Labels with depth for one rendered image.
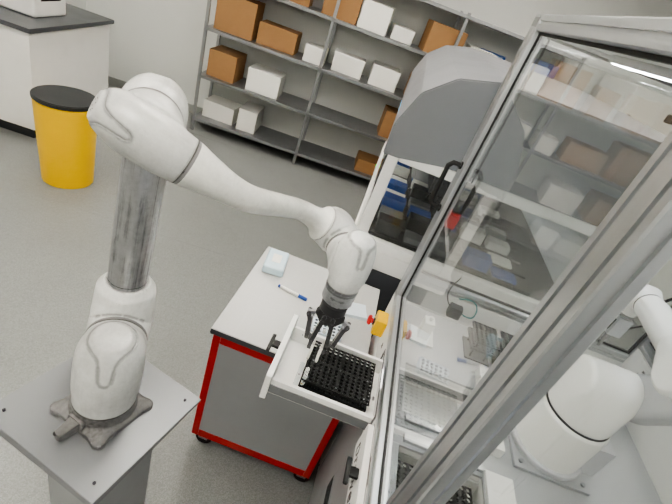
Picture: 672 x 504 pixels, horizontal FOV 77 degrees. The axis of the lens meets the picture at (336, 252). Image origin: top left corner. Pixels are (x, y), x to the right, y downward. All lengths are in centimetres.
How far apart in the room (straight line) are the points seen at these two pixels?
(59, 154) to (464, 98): 281
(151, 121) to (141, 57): 502
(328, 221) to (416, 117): 80
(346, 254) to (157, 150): 48
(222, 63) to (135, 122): 420
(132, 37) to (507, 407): 562
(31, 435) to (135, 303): 38
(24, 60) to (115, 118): 342
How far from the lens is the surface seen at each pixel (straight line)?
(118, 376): 116
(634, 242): 52
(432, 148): 183
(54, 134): 358
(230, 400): 186
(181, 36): 562
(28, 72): 427
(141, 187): 107
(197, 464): 217
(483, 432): 67
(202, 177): 87
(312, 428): 184
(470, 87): 179
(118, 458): 128
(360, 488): 118
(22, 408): 138
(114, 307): 126
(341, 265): 104
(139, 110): 85
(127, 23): 587
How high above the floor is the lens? 191
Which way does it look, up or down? 32 degrees down
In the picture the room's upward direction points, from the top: 21 degrees clockwise
